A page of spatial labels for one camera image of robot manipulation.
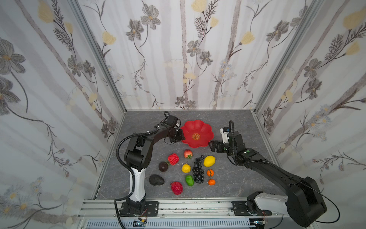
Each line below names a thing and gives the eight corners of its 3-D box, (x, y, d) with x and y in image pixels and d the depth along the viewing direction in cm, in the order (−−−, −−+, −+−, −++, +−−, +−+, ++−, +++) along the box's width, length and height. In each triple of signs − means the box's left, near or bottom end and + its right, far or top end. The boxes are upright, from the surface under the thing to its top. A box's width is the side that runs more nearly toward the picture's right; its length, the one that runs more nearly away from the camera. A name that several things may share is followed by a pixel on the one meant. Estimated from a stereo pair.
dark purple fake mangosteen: (158, 168, 90) (157, 165, 87) (163, 162, 93) (163, 159, 89) (163, 173, 88) (162, 170, 85) (169, 167, 91) (168, 164, 87)
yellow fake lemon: (204, 168, 90) (204, 165, 87) (203, 158, 94) (204, 155, 91) (215, 168, 90) (216, 165, 87) (214, 158, 94) (215, 155, 91)
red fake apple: (184, 159, 94) (184, 156, 91) (184, 152, 97) (184, 149, 94) (192, 159, 94) (192, 156, 91) (192, 152, 97) (192, 149, 94)
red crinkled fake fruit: (172, 166, 90) (172, 163, 86) (168, 160, 93) (167, 156, 89) (179, 161, 93) (179, 158, 88) (175, 155, 95) (174, 151, 91)
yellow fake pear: (185, 175, 87) (185, 173, 84) (180, 168, 90) (180, 166, 87) (191, 170, 89) (191, 168, 86) (187, 164, 91) (187, 162, 89)
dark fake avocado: (149, 185, 84) (148, 183, 80) (151, 176, 87) (149, 174, 83) (164, 186, 84) (163, 183, 80) (164, 177, 87) (164, 174, 83)
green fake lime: (189, 187, 82) (189, 185, 80) (184, 178, 86) (184, 176, 83) (195, 183, 84) (195, 182, 81) (189, 175, 87) (190, 173, 84)
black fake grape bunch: (192, 183, 84) (193, 181, 80) (191, 157, 94) (192, 154, 91) (204, 183, 84) (205, 181, 81) (202, 157, 95) (203, 154, 91)
